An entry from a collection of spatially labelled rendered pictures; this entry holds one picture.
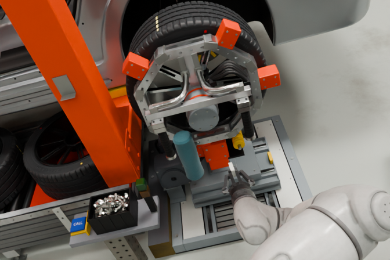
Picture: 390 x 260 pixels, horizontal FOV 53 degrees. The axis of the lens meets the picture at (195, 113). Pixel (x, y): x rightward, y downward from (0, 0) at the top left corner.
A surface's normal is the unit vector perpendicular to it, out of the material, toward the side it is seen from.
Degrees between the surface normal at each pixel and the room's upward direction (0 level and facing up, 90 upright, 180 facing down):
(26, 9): 90
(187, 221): 0
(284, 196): 0
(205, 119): 90
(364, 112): 0
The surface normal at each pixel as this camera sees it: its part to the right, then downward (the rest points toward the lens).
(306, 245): -0.09, -0.63
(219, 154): 0.09, 0.62
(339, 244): 0.31, -0.44
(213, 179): -0.24, -0.75
